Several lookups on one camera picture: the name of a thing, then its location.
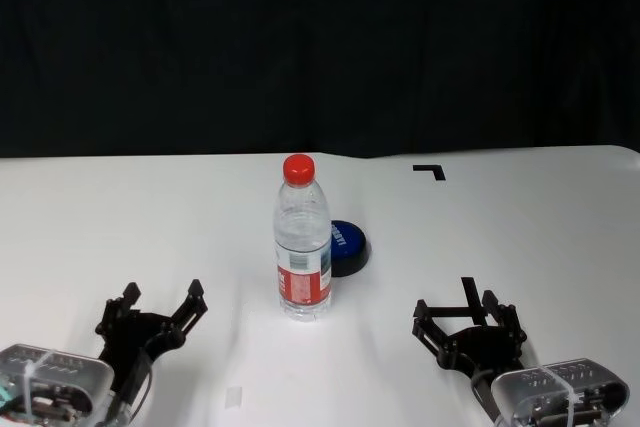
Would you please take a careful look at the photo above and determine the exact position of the black curtain backdrop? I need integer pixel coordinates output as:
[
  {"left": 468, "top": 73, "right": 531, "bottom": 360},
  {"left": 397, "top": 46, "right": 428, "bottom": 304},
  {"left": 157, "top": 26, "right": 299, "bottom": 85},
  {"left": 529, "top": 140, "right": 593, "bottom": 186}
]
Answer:
[{"left": 0, "top": 0, "right": 640, "bottom": 161}]

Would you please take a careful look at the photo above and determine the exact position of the clear water bottle red cap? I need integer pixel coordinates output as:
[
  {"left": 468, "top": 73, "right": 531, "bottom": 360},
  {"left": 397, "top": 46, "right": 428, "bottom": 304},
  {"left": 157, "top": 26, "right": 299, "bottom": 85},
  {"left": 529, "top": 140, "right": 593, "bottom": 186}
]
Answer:
[{"left": 272, "top": 153, "right": 334, "bottom": 324}]

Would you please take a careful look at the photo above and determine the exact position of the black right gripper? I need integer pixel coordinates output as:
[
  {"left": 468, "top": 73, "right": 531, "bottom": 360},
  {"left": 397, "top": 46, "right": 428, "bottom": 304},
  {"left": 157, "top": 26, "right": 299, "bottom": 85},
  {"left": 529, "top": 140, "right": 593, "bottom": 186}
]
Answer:
[{"left": 412, "top": 289, "right": 531, "bottom": 376}]

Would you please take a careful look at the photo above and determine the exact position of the blue push button black base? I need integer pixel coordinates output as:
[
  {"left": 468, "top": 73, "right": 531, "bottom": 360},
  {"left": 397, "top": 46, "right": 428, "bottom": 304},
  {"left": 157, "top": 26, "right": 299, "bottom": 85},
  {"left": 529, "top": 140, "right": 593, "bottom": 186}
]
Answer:
[{"left": 329, "top": 219, "right": 372, "bottom": 279}]

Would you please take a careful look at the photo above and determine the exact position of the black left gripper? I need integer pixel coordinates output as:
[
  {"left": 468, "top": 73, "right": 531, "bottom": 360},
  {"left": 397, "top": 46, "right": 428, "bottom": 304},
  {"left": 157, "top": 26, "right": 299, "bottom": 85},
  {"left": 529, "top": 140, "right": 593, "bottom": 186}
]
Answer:
[{"left": 95, "top": 278, "right": 207, "bottom": 398}]

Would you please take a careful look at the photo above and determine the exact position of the thin black left gripper cable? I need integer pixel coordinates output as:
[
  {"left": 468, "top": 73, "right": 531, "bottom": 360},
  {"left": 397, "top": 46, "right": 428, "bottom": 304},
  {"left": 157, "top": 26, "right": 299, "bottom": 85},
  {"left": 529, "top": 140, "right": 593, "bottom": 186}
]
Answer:
[{"left": 130, "top": 346, "right": 157, "bottom": 411}]

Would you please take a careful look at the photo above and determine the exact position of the black L-shaped tape mark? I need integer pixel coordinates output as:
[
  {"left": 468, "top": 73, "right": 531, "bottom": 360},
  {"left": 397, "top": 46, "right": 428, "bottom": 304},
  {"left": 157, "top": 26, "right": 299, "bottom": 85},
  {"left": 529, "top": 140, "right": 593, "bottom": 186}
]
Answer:
[{"left": 412, "top": 164, "right": 447, "bottom": 182}]

